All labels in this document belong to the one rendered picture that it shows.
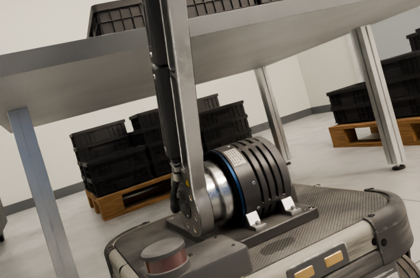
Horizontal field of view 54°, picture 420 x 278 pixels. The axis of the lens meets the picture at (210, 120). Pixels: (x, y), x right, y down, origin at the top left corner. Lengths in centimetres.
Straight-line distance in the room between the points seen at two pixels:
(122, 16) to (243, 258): 99
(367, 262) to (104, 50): 61
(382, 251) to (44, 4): 467
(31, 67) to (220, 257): 48
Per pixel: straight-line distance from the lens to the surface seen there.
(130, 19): 147
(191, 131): 71
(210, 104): 341
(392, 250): 82
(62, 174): 483
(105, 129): 317
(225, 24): 95
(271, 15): 101
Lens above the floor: 51
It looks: 2 degrees down
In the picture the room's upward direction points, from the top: 16 degrees counter-clockwise
